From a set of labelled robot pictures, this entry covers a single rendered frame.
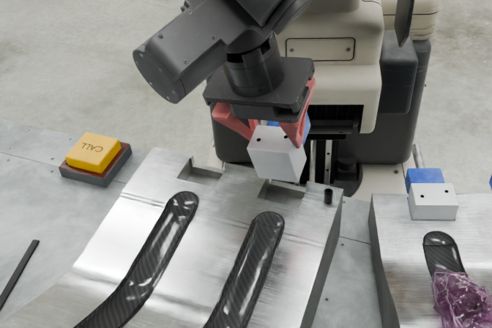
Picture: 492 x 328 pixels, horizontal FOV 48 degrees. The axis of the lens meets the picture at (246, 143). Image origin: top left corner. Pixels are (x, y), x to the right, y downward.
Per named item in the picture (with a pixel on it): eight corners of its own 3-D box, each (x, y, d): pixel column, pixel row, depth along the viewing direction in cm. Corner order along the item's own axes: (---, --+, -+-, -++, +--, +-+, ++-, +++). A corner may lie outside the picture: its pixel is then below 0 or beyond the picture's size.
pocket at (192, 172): (194, 174, 75) (191, 154, 73) (230, 182, 74) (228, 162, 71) (180, 198, 72) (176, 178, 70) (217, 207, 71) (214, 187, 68)
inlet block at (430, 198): (394, 160, 78) (399, 132, 75) (430, 160, 78) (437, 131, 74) (409, 233, 69) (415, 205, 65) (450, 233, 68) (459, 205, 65)
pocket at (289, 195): (269, 192, 72) (269, 171, 70) (309, 200, 70) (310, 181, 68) (258, 217, 69) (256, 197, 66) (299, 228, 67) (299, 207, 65)
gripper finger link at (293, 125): (310, 170, 59) (293, 109, 52) (249, 162, 62) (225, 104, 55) (326, 123, 63) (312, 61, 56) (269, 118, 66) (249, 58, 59)
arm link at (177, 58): (322, -12, 42) (244, -95, 42) (215, 81, 38) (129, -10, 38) (274, 50, 53) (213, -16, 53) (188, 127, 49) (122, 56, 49)
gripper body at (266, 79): (299, 117, 53) (282, 59, 48) (206, 109, 57) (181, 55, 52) (317, 71, 57) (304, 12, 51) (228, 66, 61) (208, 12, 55)
